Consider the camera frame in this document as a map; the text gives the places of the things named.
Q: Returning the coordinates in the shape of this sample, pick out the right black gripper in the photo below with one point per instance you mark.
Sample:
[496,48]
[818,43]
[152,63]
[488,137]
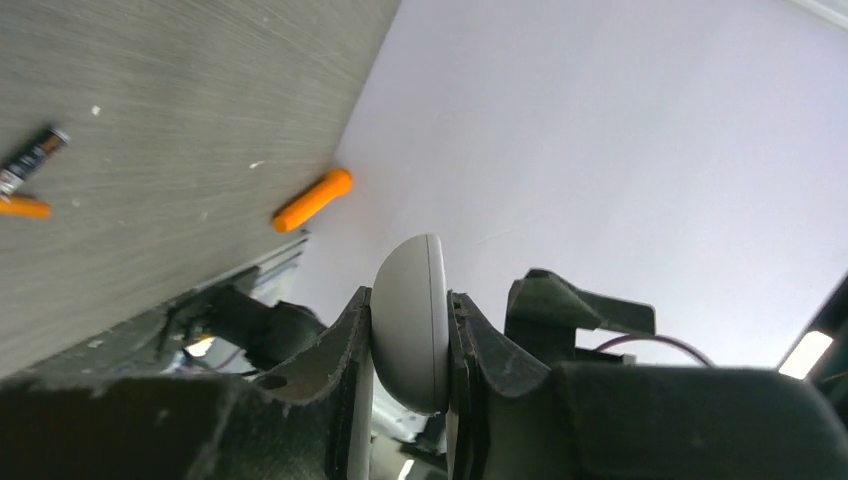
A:
[544,313]

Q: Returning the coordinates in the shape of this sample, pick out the black AAA battery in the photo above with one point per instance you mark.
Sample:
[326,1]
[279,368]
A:
[29,158]

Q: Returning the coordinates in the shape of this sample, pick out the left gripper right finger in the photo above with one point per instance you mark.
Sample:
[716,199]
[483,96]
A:
[497,399]

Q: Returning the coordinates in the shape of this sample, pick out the orange cylinder peg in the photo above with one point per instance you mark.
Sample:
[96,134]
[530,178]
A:
[335,183]

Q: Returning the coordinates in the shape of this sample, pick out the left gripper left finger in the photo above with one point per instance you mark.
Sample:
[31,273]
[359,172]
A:
[325,391]

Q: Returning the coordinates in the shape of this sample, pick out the white remote control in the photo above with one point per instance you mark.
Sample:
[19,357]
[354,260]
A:
[409,325]

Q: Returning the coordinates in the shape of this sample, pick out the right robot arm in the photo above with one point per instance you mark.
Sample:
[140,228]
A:
[268,335]

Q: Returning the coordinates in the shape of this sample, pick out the aluminium rail frame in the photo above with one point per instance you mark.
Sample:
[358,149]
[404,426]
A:
[278,270]

